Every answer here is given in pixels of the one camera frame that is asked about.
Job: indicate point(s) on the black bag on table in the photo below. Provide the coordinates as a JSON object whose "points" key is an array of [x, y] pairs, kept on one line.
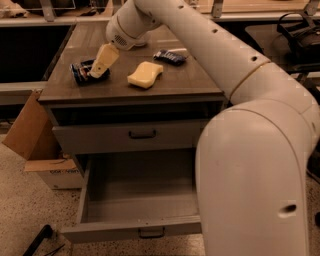
{"points": [[303, 37]]}

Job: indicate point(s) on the blue snack bag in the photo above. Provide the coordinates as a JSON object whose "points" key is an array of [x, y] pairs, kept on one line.
{"points": [[169, 57]]}

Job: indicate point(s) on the yellow sponge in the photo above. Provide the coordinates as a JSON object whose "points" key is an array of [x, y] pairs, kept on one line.
{"points": [[145, 74]]}

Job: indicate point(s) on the black bar on floor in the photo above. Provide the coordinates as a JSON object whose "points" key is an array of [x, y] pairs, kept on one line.
{"points": [[45, 233]]}

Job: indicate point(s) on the closed grey upper drawer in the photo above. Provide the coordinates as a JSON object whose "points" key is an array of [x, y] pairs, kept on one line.
{"points": [[129, 137]]}

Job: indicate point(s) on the open grey lower drawer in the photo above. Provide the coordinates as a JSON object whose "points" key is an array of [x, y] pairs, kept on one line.
{"points": [[137, 195]]}

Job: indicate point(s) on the brown cardboard box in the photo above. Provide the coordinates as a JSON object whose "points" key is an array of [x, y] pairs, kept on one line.
{"points": [[32, 138]]}

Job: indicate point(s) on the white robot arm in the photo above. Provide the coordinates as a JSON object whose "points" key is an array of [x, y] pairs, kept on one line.
{"points": [[251, 158]]}

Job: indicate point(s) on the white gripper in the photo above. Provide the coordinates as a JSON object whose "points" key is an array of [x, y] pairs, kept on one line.
{"points": [[116, 36]]}

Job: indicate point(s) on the grey drawer cabinet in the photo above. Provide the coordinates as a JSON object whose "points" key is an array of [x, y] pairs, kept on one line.
{"points": [[179, 93]]}

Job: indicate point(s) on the black side table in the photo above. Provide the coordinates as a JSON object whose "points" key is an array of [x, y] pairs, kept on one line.
{"points": [[275, 46]]}

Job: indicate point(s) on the blue pepsi can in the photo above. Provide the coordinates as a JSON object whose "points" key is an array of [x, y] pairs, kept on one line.
{"points": [[80, 72]]}

